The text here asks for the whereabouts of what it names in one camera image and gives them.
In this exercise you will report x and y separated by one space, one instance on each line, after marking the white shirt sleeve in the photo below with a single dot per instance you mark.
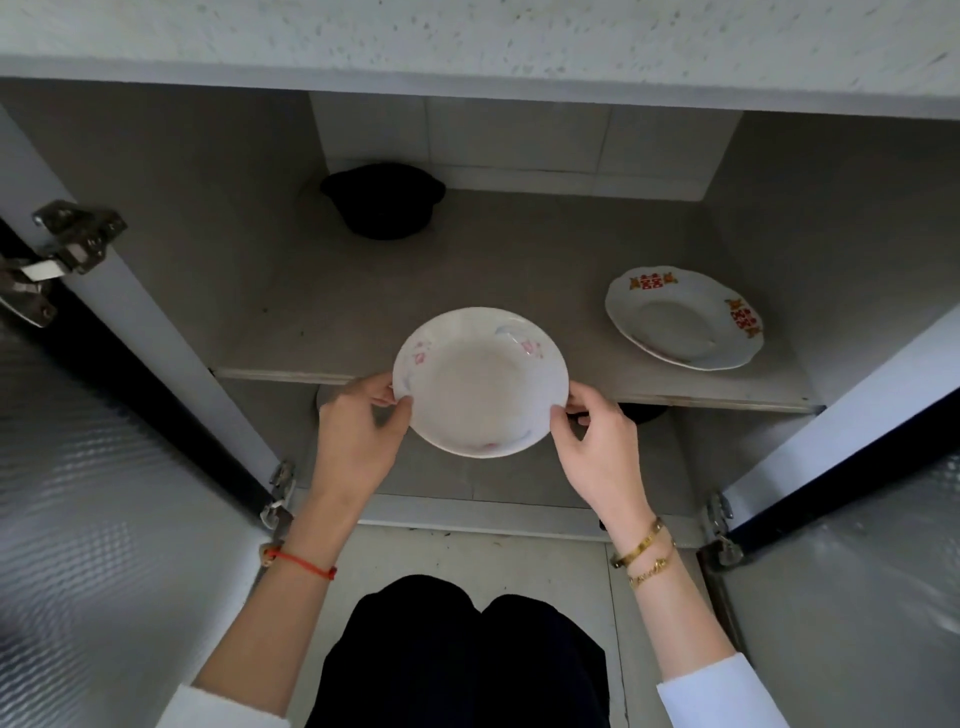
724 694
217 709

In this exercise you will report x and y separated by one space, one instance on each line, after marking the large metal door hinge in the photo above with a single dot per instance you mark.
64 244

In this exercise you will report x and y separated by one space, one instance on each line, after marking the gold bangle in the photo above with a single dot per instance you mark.
637 546

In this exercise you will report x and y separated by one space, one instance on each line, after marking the speckled stone countertop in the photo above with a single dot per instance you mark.
480 45

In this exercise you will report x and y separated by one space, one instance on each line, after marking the grey cabinet shelf board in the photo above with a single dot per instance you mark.
525 300

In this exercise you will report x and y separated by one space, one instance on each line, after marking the black dish under shelf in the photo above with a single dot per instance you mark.
645 412

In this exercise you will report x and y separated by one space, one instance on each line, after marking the person's right hand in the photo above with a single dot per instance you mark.
604 457

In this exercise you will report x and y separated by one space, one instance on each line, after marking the person's right forearm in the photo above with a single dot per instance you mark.
671 607

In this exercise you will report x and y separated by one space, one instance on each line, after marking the white scalloped plate red print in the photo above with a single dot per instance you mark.
679 319

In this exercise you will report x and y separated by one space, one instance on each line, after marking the person's right thumb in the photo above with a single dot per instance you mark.
566 429

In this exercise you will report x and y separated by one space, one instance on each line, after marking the person's left hand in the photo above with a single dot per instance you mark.
349 442

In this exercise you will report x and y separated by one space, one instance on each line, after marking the textured metal cabinet door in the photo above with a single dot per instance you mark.
105 525
855 600

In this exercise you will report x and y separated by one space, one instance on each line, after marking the person's left forearm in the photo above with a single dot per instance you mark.
289 592

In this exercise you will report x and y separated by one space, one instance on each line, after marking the person's left thumb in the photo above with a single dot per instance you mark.
397 416

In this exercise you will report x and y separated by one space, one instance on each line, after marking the black cooking pot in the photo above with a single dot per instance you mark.
382 201

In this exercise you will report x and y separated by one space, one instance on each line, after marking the small metal door hinge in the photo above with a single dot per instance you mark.
721 529
279 491

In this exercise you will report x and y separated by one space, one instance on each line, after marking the white bowl with pink print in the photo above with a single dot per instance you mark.
480 382

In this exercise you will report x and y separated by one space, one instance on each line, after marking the person's black trouser legs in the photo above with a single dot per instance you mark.
465 660

